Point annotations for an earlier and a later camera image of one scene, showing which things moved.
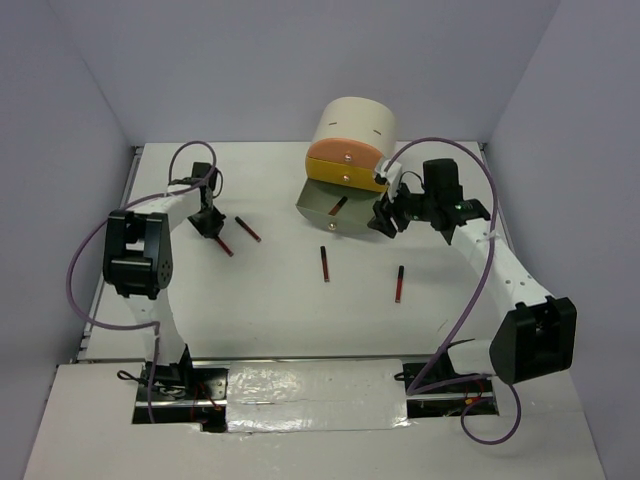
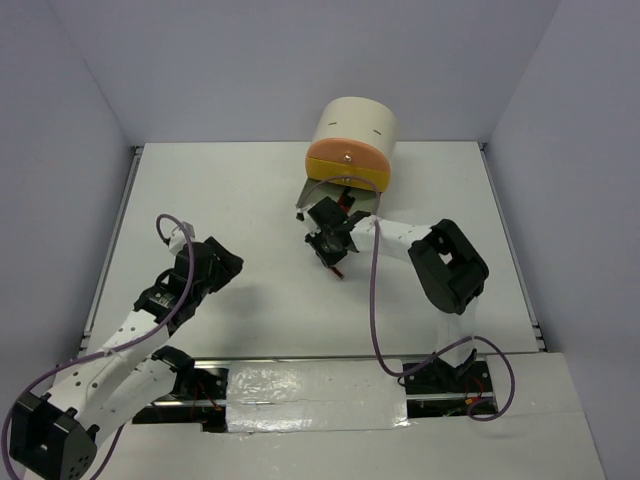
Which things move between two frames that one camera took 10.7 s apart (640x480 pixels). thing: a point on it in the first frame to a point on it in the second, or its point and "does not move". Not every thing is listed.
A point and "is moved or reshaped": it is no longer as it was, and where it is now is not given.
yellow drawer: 338,173 does not move
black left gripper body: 208,220 to 222,271
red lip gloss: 324,264 to 337,272
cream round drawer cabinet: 358,118 does not move
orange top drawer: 345,150 does not move
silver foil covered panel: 316,395 does not move
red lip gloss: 229,252 is moved or reshaped
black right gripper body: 414,205 to 326,248
